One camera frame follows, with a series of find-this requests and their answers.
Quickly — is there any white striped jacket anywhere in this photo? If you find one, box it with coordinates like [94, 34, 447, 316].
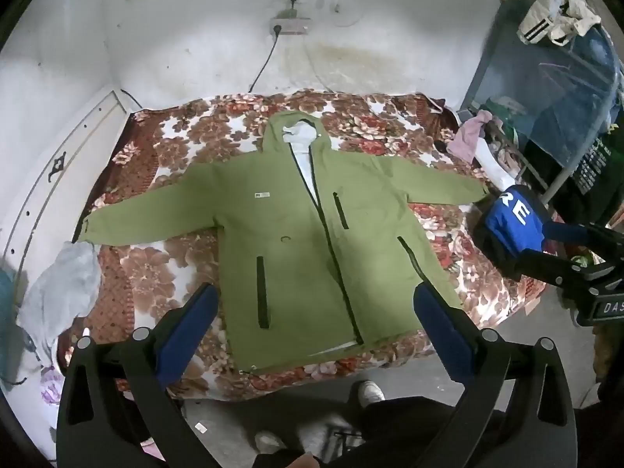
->
[517, 0, 603, 47]

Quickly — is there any purple patterned cloth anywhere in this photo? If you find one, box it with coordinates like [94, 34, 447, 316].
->
[40, 365, 66, 406]

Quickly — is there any floral blanket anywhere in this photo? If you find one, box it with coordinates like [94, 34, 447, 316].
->
[56, 90, 547, 403]

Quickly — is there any wall power strip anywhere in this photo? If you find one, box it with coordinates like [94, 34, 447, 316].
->
[269, 16, 313, 38]

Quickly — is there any metal clothes rack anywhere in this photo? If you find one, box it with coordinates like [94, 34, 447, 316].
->
[461, 0, 624, 196]

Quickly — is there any white panel with black ornament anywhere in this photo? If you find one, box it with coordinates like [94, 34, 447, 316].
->
[0, 85, 131, 303]

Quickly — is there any person's white shoe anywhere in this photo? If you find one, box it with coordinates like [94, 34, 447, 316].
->
[358, 380, 386, 407]
[254, 430, 287, 455]

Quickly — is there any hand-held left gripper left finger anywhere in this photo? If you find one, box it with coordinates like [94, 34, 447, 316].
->
[56, 283, 220, 468]

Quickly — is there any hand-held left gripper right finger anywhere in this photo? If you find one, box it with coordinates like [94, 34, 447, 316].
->
[412, 282, 577, 468]

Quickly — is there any white sock-like cloth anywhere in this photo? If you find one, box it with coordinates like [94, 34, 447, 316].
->
[474, 140, 516, 191]

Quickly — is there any green hooded jacket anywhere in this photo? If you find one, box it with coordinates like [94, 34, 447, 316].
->
[78, 110, 493, 376]

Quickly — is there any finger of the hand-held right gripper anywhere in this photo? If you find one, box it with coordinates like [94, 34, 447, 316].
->
[486, 186, 624, 258]
[472, 214, 624, 299]

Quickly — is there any black printed shirt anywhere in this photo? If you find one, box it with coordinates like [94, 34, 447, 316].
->
[568, 124, 624, 227]

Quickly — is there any black power cable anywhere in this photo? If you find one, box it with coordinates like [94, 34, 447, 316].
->
[248, 27, 284, 94]

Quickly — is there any pink cloth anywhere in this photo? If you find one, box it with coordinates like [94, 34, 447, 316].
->
[447, 110, 494, 163]

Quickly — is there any grey cloth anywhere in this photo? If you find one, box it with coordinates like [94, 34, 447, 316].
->
[19, 241, 102, 366]

